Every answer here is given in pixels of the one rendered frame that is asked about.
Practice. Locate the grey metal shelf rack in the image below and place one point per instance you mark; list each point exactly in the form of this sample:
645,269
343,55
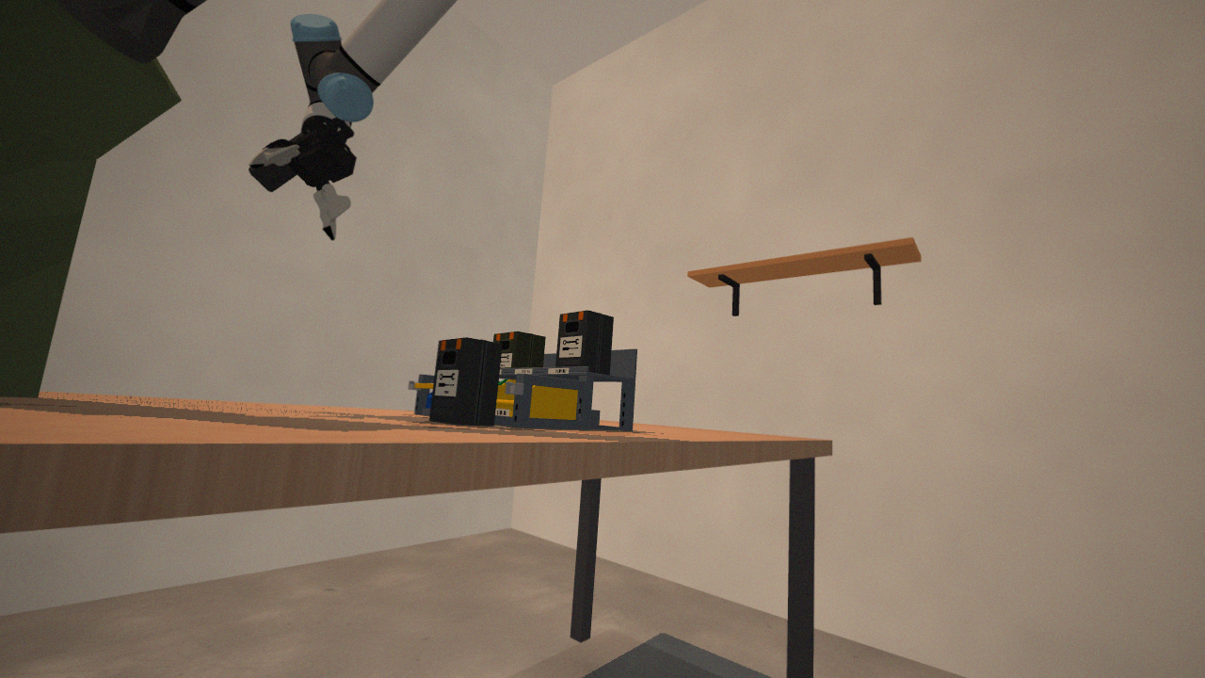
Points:
623,366

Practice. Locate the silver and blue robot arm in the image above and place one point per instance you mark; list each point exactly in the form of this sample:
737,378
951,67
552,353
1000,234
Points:
141,30

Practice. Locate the yellow bar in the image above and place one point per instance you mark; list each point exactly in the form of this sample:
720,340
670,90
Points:
501,388

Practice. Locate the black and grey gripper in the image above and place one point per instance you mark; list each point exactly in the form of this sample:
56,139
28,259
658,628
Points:
325,160

